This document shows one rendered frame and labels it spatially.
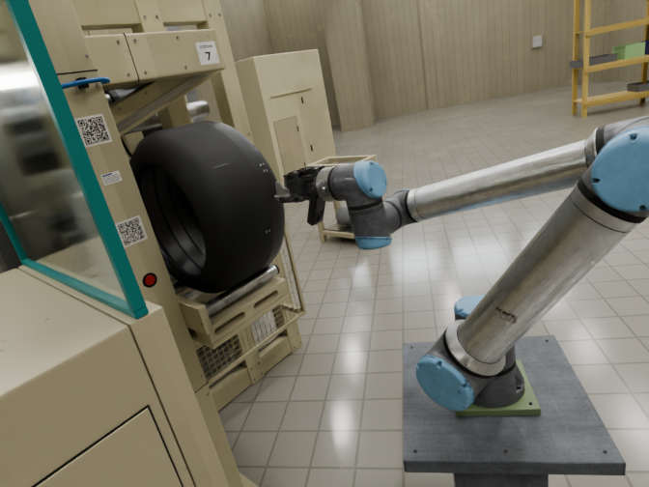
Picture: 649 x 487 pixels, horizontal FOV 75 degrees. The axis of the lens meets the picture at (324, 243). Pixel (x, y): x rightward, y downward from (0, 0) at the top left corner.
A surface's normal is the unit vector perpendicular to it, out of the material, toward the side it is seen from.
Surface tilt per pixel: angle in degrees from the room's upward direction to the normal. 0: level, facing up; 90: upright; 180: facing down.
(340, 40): 90
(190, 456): 90
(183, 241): 58
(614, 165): 83
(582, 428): 0
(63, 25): 90
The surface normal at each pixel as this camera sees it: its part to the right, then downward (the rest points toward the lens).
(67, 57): 0.75, 0.11
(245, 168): 0.57, -0.35
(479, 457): -0.18, -0.92
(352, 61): -0.17, 0.39
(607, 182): -0.61, 0.27
